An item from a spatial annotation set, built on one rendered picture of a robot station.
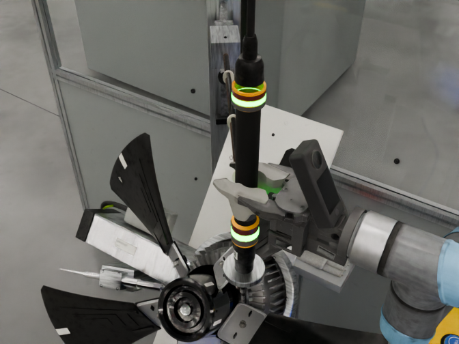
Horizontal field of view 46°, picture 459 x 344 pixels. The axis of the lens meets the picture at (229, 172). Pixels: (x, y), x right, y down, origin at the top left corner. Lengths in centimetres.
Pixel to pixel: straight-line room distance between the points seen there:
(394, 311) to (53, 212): 248
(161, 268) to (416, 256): 68
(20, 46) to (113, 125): 268
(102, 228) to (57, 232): 163
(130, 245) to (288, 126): 46
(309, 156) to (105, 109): 152
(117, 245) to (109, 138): 97
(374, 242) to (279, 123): 60
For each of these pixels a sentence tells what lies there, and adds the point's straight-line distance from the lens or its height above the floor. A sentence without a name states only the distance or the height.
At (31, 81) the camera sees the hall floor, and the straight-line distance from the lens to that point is 422.
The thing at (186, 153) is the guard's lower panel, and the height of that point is 84.
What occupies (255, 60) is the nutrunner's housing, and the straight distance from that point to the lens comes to 65.
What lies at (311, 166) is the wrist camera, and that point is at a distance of 68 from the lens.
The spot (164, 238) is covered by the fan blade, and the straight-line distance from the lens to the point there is 108.
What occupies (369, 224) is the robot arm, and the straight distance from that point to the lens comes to 71.
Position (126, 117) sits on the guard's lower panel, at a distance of 207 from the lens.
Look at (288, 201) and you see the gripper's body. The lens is 73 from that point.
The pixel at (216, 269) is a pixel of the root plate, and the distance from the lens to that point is 108.
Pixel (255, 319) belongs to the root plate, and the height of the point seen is 118.
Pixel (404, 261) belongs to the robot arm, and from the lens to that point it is 70.
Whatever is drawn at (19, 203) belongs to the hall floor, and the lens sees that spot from 318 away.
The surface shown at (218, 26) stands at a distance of 137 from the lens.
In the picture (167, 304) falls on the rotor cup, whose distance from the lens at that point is 106.
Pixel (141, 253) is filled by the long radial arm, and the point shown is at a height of 112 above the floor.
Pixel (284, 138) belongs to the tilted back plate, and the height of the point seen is 132.
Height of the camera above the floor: 207
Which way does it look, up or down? 41 degrees down
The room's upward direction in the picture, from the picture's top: straight up
